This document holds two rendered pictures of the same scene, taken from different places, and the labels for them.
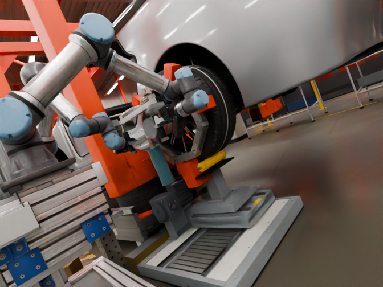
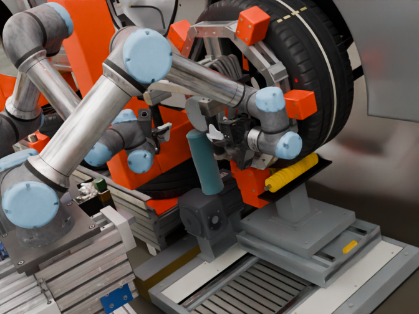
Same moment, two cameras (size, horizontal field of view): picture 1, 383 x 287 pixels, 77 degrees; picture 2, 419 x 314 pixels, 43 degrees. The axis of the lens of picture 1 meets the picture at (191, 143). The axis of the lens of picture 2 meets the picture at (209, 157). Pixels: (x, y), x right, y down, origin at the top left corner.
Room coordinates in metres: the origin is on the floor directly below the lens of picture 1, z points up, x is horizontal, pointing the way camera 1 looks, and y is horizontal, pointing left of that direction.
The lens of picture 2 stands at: (-0.28, -0.17, 1.46)
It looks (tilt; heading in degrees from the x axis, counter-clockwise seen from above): 24 degrees down; 12
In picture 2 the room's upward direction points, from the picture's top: 16 degrees counter-clockwise
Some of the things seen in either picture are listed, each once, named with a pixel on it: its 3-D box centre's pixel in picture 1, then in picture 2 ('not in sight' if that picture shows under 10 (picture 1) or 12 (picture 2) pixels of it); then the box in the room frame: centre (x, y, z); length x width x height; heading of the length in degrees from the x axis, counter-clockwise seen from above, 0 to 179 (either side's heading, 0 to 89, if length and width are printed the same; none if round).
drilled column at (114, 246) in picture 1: (109, 248); not in sight; (1.65, 0.81, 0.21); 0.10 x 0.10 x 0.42; 45
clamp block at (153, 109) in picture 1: (156, 108); (214, 103); (1.31, 0.10, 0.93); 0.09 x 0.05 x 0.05; 135
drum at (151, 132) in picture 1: (162, 124); (218, 103); (1.52, 0.12, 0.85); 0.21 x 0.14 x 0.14; 135
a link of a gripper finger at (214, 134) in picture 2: (157, 121); (213, 132); (1.24, 0.12, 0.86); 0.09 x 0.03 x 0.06; 53
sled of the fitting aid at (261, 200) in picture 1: (231, 208); (305, 237); (1.66, -0.08, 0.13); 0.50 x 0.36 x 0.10; 45
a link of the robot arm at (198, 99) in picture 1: (195, 101); (279, 142); (1.07, -0.09, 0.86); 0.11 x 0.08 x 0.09; 44
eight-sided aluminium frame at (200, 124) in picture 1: (170, 121); (232, 96); (1.57, 0.07, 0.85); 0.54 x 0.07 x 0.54; 45
